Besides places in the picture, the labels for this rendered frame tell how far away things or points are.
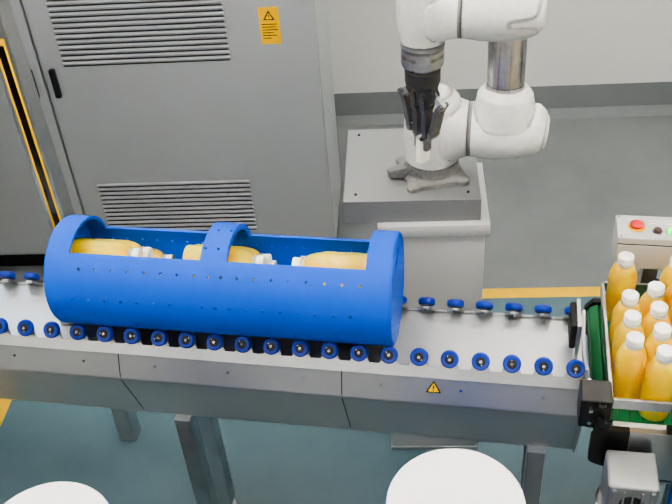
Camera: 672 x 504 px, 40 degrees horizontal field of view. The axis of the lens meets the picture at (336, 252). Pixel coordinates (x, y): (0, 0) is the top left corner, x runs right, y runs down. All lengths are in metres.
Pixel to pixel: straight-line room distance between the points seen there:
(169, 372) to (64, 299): 0.33
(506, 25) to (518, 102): 0.69
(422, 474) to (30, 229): 2.68
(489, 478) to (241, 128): 2.13
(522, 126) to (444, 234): 0.38
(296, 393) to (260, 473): 0.95
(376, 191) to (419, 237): 0.18
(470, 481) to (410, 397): 0.45
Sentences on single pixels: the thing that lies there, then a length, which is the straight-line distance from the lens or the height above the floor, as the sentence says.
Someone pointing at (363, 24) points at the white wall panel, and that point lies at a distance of 4.85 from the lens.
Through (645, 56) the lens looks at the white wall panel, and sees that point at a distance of 5.10.
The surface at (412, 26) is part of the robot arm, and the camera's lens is 1.85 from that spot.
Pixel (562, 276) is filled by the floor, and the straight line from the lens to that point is 4.02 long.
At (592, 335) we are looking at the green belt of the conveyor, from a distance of 2.47.
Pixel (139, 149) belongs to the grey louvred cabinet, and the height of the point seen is 0.63.
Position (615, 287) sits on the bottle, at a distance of 2.42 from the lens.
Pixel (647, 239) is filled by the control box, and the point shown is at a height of 1.10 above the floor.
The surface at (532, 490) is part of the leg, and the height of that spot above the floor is 0.47.
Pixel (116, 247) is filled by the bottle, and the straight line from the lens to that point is 2.39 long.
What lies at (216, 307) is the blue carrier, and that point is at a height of 1.12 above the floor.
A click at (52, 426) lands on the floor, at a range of 3.66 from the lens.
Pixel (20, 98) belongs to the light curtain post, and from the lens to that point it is 2.64.
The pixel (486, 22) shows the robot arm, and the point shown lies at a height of 1.82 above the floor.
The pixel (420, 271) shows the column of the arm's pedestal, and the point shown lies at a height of 0.82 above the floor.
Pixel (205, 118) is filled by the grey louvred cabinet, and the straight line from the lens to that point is 3.70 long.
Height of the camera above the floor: 2.59
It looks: 39 degrees down
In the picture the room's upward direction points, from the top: 5 degrees counter-clockwise
